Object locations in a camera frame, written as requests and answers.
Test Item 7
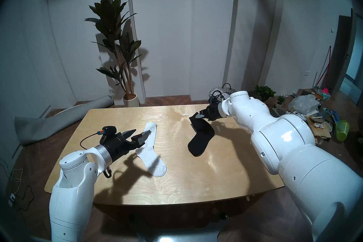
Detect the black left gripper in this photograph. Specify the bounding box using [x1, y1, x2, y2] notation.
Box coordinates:
[100, 129, 151, 161]

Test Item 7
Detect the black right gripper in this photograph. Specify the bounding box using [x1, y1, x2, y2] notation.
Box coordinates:
[198, 102, 224, 121]

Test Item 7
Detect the white sock with black logo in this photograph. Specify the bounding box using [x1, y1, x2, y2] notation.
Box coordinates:
[136, 122, 167, 177]

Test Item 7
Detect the white plant pot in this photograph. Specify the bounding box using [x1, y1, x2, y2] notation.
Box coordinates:
[123, 93, 140, 108]

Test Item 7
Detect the small green potted plant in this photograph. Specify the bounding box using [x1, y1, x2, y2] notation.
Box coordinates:
[254, 85, 276, 103]

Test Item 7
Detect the rolled grey carpet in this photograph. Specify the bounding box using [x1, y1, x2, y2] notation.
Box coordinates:
[14, 95, 114, 147]

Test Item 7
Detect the crumpled white plastic bag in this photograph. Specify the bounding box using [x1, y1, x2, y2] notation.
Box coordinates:
[288, 95, 320, 116]

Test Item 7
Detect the wooden board with clutter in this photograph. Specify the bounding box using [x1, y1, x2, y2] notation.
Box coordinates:
[308, 115, 332, 139]

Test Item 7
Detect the tall dark green plant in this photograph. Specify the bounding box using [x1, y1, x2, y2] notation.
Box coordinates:
[84, 0, 143, 100]

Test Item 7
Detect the green mesh waste basket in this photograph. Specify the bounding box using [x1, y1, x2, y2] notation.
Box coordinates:
[336, 120, 350, 141]

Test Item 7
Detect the dark grey door leaf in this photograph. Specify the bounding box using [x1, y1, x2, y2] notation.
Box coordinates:
[330, 15, 353, 93]

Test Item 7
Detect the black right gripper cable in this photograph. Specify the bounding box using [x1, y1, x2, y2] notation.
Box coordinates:
[211, 91, 227, 103]

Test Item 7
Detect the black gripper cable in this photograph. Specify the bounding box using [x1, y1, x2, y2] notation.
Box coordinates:
[211, 91, 227, 103]
[80, 131, 112, 178]

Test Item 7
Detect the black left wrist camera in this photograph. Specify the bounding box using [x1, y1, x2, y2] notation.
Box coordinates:
[98, 126, 116, 139]

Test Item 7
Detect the wicker basket with black handles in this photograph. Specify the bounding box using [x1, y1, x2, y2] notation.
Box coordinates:
[208, 83, 239, 98]

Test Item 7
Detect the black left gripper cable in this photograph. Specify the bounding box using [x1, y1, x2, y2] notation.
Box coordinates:
[80, 131, 112, 178]

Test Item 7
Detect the thin floor cable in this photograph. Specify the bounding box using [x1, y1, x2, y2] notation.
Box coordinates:
[0, 156, 34, 211]

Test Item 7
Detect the red handled broom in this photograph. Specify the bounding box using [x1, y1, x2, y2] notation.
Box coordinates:
[315, 46, 332, 94]

